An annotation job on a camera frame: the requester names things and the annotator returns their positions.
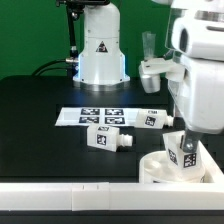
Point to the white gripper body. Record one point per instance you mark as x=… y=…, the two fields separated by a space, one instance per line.
x=197 y=38

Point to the white round stool seat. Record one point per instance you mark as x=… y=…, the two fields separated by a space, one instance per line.
x=156 y=170

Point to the black camera stand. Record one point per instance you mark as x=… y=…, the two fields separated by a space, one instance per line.
x=74 y=8

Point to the white L-shaped fence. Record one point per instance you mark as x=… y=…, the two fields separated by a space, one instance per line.
x=147 y=194

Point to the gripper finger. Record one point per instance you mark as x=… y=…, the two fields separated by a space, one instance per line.
x=189 y=141

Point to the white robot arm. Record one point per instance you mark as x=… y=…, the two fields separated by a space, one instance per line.
x=101 y=63

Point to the white marker sheet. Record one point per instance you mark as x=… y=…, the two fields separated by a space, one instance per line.
x=83 y=116

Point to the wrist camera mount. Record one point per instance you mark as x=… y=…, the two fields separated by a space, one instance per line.
x=151 y=67

